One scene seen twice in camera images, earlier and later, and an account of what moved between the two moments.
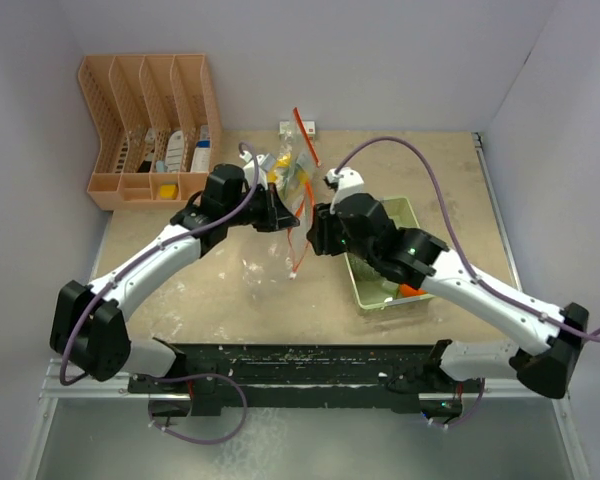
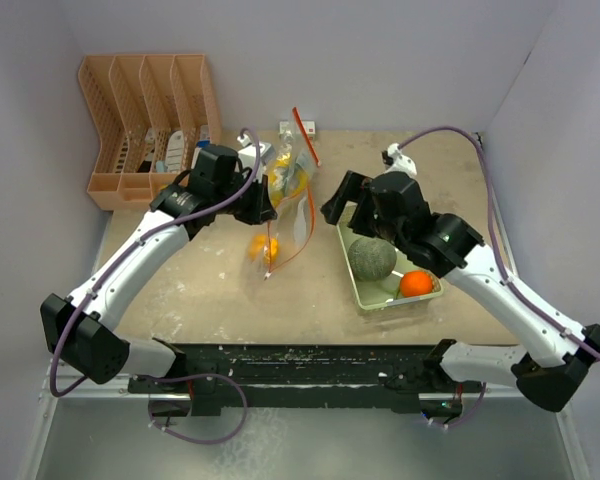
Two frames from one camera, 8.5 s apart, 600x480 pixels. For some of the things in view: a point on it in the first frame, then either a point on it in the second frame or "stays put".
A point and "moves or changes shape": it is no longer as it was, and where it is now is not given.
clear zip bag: (293, 168) stays put
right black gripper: (321, 232) -> (352, 188)
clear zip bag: (298, 195) moves or changes shape
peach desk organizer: (158, 120) stays put
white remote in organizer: (175, 152) stays put
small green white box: (289, 130) stays put
